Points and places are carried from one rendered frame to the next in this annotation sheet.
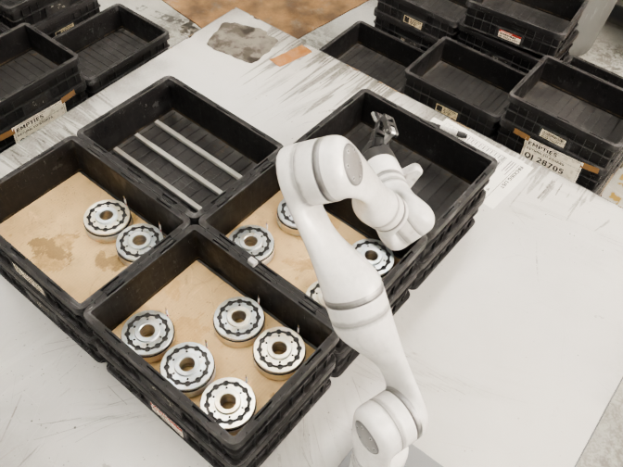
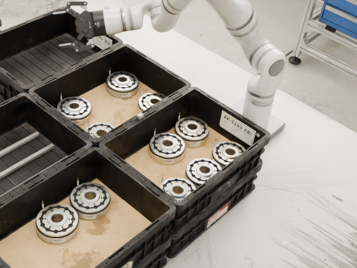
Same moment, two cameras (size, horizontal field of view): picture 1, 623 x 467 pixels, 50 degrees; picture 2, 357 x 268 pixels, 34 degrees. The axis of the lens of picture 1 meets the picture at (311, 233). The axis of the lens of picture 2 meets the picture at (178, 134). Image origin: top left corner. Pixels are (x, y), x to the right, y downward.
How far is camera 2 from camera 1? 1.49 m
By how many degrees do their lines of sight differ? 58
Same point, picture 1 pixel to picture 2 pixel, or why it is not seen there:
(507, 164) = not seen: hidden behind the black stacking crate
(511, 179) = not seen: hidden behind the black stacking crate
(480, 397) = (194, 84)
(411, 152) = (20, 53)
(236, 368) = (199, 155)
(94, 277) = (115, 235)
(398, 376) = (259, 35)
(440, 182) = (53, 47)
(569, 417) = (205, 57)
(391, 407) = (269, 47)
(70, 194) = (9, 259)
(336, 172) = not seen: outside the picture
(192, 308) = (150, 175)
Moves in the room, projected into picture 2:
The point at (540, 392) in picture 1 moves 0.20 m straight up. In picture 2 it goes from (191, 63) to (198, 18)
